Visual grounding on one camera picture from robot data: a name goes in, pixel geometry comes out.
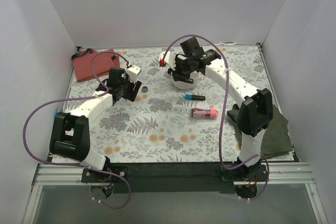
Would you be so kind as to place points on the red folded cloth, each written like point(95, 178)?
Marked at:
point(102, 63)

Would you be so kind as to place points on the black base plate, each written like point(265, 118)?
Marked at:
point(182, 177)

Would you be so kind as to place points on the olive green folded cloth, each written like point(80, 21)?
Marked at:
point(276, 140)

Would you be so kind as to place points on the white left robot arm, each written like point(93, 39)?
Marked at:
point(70, 137)

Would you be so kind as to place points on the pink transparent pencil case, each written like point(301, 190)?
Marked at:
point(204, 113)

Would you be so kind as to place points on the small dark round cap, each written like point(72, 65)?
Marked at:
point(145, 89)

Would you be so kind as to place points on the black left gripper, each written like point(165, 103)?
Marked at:
point(130, 92)

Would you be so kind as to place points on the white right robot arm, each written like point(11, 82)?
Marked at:
point(255, 105)

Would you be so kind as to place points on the white divided round container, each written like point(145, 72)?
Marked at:
point(186, 86)

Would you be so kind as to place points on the aluminium front rail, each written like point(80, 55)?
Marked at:
point(277, 173)

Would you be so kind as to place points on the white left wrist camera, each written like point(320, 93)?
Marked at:
point(133, 72)

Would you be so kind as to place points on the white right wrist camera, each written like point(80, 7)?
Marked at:
point(167, 58)

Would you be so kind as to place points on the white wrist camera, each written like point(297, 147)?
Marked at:
point(133, 72)
point(167, 58)

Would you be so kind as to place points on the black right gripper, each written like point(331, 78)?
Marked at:
point(180, 76)

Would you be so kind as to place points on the blue capped black highlighter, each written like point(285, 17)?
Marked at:
point(194, 97)

